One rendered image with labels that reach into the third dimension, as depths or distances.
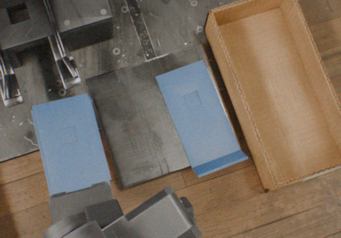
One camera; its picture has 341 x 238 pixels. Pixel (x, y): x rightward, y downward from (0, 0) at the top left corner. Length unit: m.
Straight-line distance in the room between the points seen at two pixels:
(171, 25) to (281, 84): 0.18
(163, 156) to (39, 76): 0.21
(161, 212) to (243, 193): 0.35
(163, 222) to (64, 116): 0.30
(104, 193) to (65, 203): 0.04
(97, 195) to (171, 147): 0.23
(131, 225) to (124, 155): 0.32
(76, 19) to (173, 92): 0.16
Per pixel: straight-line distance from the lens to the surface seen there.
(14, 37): 0.96
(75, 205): 0.77
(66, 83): 0.93
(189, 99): 0.99
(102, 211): 0.74
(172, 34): 1.04
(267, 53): 1.04
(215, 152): 0.97
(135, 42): 1.03
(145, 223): 0.65
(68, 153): 0.90
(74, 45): 1.01
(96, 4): 0.96
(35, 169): 1.00
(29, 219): 0.99
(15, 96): 0.94
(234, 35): 1.04
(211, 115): 0.98
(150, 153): 0.97
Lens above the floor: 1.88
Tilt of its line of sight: 75 degrees down
